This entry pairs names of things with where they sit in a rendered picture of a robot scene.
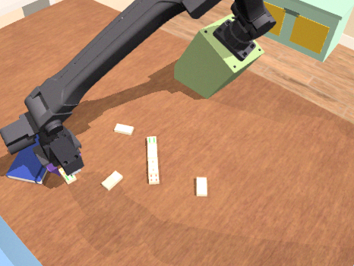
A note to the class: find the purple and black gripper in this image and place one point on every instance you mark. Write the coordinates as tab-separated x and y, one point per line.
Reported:
52	167

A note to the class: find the blue notebook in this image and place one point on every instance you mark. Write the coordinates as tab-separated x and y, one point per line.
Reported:
26	166

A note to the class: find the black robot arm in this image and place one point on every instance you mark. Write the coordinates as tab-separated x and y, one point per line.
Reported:
51	103

